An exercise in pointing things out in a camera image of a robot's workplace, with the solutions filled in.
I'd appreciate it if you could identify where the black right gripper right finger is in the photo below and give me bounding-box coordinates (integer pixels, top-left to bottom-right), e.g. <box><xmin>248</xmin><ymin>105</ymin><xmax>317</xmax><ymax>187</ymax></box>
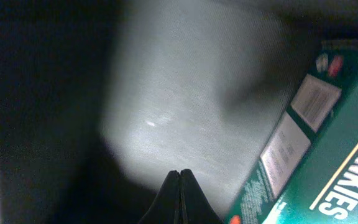
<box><xmin>180</xmin><ymin>169</ymin><xmax>223</xmax><ymax>224</ymax></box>

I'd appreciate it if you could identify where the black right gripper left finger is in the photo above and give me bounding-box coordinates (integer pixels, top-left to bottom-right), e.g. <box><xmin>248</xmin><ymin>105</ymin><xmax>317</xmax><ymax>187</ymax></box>
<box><xmin>138</xmin><ymin>170</ymin><xmax>180</xmax><ymax>224</ymax></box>

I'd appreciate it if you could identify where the black gift box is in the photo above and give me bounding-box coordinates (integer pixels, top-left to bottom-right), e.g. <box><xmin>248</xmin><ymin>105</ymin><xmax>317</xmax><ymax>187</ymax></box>
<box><xmin>0</xmin><ymin>0</ymin><xmax>358</xmax><ymax>223</ymax></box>

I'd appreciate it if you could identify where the teal Chunkies cookie box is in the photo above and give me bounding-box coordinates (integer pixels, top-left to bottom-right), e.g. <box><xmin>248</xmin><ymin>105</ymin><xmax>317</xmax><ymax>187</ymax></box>
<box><xmin>224</xmin><ymin>40</ymin><xmax>358</xmax><ymax>224</ymax></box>

